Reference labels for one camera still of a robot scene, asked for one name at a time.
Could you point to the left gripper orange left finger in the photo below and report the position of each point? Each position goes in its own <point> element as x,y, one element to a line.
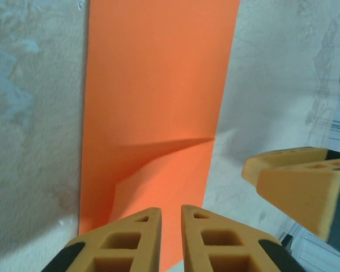
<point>124,243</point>

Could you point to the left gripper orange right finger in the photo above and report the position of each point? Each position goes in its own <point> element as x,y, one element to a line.
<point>215,243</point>

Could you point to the aluminium table side rail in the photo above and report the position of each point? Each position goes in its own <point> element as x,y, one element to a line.
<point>300,255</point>

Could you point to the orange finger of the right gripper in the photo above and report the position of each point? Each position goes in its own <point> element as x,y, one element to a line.
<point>277,161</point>
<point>300,198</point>

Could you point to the orange paper sheet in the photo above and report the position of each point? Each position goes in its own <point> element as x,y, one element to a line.
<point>158,85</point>

